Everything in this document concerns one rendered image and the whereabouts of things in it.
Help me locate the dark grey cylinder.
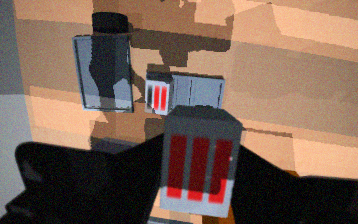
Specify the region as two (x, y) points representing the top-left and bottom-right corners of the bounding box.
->
(92, 12), (129, 34)

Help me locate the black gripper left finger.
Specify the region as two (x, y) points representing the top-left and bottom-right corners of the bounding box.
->
(15, 133), (164, 224)

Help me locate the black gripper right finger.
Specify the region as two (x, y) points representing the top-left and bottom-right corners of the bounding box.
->
(230, 144), (358, 224)

